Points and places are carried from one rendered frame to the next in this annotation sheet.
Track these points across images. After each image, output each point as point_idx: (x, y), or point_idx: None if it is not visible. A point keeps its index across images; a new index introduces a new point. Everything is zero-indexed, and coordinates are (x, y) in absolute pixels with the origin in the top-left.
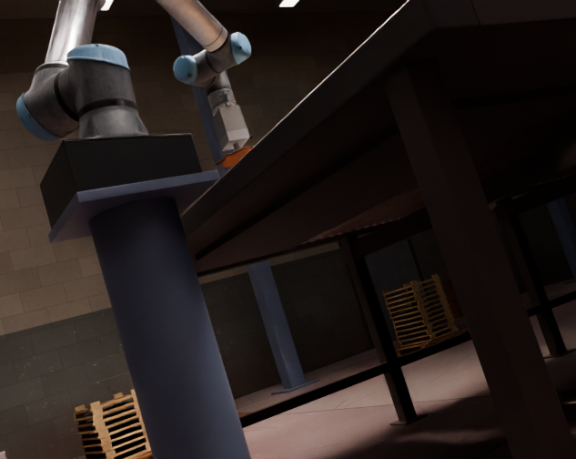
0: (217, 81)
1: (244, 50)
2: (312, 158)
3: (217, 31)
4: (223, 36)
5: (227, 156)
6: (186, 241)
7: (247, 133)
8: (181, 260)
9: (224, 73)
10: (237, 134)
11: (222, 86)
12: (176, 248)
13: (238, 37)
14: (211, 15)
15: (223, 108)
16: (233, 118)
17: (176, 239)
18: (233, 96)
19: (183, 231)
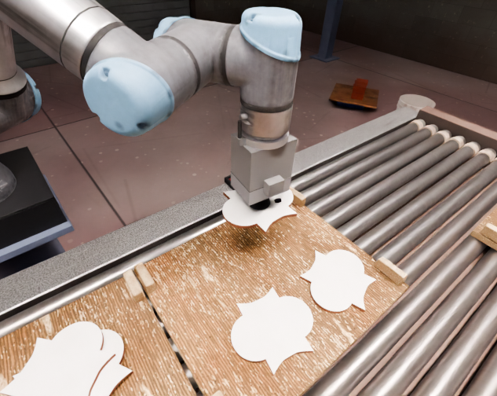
0: (239, 86)
1: (107, 125)
2: None
3: (52, 57)
4: (73, 71)
5: (225, 196)
6: (7, 271)
7: (248, 199)
8: None
9: (256, 75)
10: (239, 188)
11: (243, 103)
12: None
13: (87, 91)
14: (21, 9)
15: (234, 140)
16: (240, 165)
17: None
18: (263, 127)
19: None
